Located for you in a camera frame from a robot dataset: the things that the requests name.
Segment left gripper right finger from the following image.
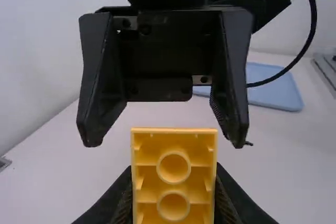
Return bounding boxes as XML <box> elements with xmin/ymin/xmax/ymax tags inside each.
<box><xmin>212</xmin><ymin>162</ymin><xmax>279</xmax><ymax>224</ymax></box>

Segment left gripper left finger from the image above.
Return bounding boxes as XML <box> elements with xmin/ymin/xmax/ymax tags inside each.
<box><xmin>73</xmin><ymin>165</ymin><xmax>136</xmax><ymax>224</ymax></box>

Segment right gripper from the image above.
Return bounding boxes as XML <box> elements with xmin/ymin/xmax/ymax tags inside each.
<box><xmin>75</xmin><ymin>6</ymin><xmax>254</xmax><ymax>149</ymax></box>

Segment yellow toy brick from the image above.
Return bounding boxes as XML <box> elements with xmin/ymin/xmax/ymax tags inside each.
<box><xmin>130</xmin><ymin>126</ymin><xmax>219</xmax><ymax>224</ymax></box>

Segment blue mat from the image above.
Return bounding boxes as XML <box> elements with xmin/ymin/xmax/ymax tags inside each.
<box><xmin>193</xmin><ymin>62</ymin><xmax>305</xmax><ymax>112</ymax></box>

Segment silver rails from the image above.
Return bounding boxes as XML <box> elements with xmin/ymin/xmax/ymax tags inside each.
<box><xmin>311</xmin><ymin>52</ymin><xmax>336</xmax><ymax>90</ymax></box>

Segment black cable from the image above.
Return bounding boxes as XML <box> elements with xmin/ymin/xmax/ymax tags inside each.
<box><xmin>245</xmin><ymin>0</ymin><xmax>318</xmax><ymax>88</ymax></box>

